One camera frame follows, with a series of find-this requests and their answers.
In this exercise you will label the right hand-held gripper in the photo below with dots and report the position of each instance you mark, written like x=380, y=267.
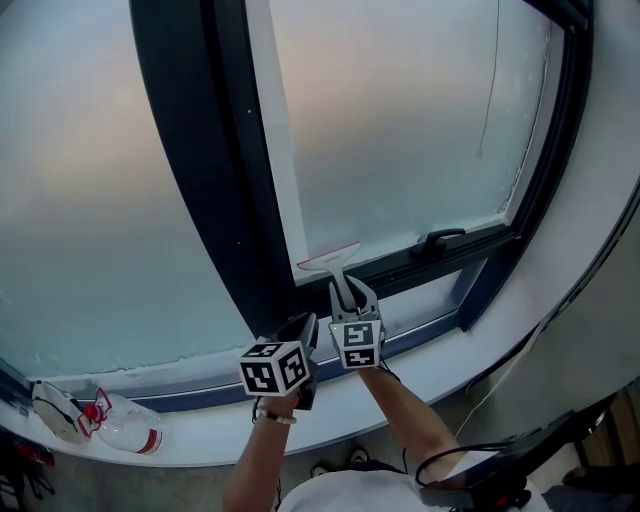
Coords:
x=357, y=342

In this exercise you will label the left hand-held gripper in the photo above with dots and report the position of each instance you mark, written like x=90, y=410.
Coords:
x=272, y=375

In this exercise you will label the white squeegee with red blade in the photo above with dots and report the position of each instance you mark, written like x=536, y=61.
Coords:
x=330, y=260

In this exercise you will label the frosted window glass pane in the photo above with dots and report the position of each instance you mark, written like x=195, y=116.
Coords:
x=400, y=125

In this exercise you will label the person's left forearm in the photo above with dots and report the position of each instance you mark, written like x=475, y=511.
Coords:
x=255, y=460

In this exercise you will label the person's right forearm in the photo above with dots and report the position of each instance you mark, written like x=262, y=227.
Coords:
x=405, y=410

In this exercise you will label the clear low window pane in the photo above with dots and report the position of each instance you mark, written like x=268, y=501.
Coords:
x=420, y=305

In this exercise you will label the person's white black shoe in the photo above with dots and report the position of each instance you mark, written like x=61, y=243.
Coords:
x=320, y=470
x=359, y=455

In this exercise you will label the person's black trousers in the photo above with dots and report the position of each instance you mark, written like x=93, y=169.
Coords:
x=372, y=466

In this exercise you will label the person's white shirt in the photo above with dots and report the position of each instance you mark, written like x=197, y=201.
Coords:
x=355, y=492

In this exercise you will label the white chest freezer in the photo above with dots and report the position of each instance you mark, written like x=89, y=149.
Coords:
x=200, y=175

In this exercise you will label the large frosted fixed window pane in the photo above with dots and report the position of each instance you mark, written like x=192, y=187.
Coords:
x=90, y=200

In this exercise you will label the dark roller blind tube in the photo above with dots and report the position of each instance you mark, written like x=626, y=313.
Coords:
x=575, y=12

